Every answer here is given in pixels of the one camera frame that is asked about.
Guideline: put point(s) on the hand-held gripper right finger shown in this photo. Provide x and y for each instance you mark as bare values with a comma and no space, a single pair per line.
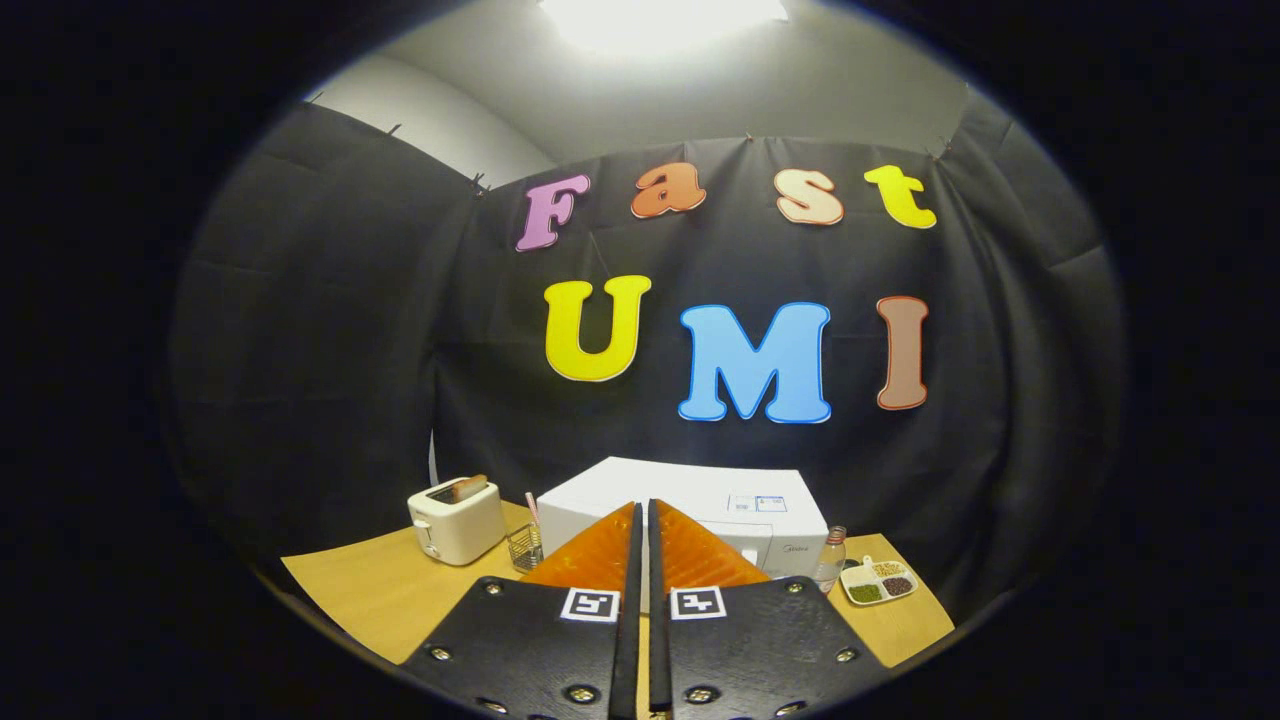
658,640

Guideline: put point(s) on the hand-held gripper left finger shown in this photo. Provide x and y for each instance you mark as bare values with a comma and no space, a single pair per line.
628,640

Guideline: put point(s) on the white microwave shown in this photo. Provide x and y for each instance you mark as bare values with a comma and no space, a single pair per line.
690,490

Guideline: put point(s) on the pink straw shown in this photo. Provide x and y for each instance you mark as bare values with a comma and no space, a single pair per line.
532,508

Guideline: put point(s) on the clear plastic water bottle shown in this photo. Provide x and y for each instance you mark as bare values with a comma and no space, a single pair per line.
829,562

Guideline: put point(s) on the white toaster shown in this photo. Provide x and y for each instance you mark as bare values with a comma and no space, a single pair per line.
460,530

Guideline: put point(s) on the toasted bread slice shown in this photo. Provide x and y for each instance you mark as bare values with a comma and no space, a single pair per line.
468,487

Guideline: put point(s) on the white divided dish of beans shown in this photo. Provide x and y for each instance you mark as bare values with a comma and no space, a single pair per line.
878,583

